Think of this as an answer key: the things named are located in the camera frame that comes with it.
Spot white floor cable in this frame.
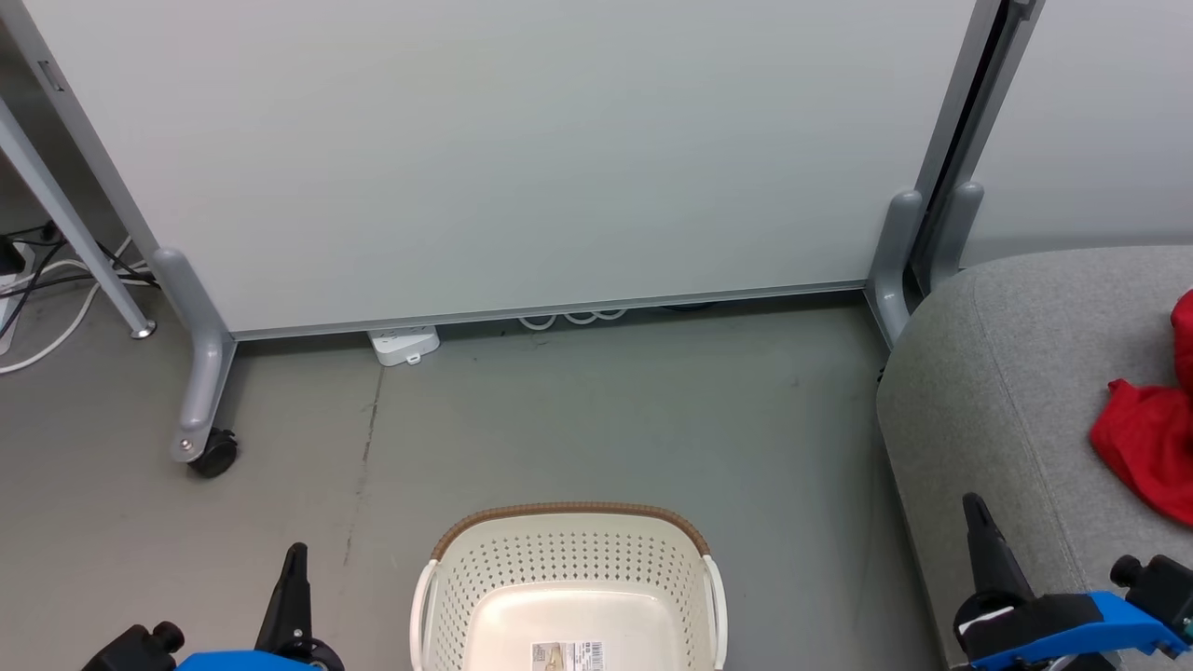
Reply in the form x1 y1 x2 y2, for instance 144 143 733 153
0 237 156 376

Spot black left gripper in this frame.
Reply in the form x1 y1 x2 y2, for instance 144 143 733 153
255 542 347 671

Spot grey fabric sofa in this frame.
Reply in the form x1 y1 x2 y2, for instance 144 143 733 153
875 245 1193 671

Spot white power strip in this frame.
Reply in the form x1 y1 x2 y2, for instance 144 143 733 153
367 324 441 367

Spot white partition panel behind sofa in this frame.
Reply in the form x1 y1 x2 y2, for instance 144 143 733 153
918 0 1193 292

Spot white coiled cable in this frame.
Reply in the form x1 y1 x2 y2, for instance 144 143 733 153
518 308 628 332

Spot grey metal table leg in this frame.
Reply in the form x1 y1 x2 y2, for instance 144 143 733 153
0 93 158 340

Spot wide white partition panel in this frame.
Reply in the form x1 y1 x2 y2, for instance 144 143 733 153
0 0 1003 465

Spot red garment with white stripes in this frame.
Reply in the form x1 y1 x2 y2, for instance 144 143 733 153
1089 287 1193 528

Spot cream perforated laundry basket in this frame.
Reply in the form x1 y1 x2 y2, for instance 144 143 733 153
410 502 730 671

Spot black floor cables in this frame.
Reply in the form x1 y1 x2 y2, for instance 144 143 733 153
0 222 156 338

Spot paper label with barcode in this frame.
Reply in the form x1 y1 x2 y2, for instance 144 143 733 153
531 641 604 671

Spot black caster wheel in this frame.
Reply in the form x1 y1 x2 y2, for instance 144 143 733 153
188 428 240 480

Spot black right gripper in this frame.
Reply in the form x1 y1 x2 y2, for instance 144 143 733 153
952 493 1106 664

